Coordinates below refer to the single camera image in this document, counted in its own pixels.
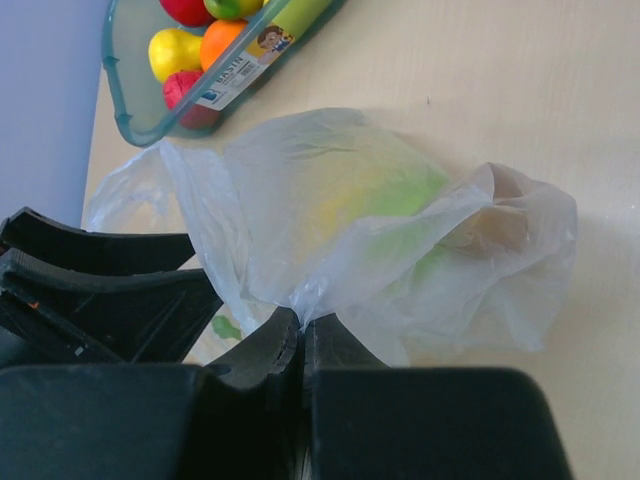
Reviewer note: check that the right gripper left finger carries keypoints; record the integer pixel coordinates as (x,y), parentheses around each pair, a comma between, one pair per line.
(232,419)

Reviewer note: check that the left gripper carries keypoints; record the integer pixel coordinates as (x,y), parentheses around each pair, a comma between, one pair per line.
(50,315)

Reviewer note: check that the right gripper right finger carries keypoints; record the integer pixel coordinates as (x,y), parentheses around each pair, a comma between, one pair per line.
(373,421)

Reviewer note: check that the clear plastic bag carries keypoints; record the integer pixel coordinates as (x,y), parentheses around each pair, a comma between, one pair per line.
(247,210)

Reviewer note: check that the yellow toy pear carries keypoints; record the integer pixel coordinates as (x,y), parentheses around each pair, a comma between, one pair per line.
(172,51)

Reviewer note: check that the green fruit in bag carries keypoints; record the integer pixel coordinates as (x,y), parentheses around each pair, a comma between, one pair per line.
(398,236)

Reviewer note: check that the yellow fruit in bag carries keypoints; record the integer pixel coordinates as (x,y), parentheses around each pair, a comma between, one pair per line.
(351,196)

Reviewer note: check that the brown kiwi in bag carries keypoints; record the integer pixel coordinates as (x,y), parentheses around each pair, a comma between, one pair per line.
(498,228)

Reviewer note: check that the orange toy fruit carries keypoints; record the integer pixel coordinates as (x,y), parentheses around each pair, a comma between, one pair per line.
(217,38)

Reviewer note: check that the red apple left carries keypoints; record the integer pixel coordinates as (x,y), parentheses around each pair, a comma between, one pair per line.
(189,13)

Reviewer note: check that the green toy watermelon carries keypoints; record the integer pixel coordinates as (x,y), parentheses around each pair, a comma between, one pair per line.
(232,9)

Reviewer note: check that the grey-green plastic basin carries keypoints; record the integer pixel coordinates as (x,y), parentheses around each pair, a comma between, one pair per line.
(189,104)

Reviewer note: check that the yellow toy mango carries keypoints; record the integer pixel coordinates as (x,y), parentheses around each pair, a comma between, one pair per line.
(297,16)

